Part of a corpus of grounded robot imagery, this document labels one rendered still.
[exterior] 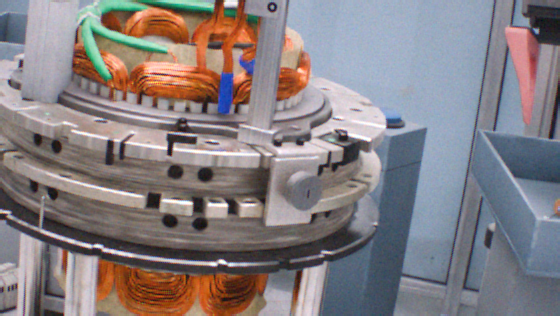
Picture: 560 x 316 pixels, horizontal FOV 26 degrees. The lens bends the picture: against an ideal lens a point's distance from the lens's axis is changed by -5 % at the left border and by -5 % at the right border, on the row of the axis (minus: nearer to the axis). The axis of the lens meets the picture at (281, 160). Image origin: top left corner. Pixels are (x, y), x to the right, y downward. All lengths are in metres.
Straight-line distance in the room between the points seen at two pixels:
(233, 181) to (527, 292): 0.28
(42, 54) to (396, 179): 0.45
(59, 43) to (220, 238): 0.18
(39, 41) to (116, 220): 0.14
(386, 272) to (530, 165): 0.21
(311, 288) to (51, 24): 0.28
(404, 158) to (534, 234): 0.34
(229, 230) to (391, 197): 0.38
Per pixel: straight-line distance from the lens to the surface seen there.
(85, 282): 0.89
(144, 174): 0.84
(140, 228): 0.85
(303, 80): 0.93
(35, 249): 1.07
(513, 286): 0.99
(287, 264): 0.86
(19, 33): 1.40
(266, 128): 0.84
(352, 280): 1.23
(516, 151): 1.13
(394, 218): 1.23
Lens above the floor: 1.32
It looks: 16 degrees down
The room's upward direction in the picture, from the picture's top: 8 degrees clockwise
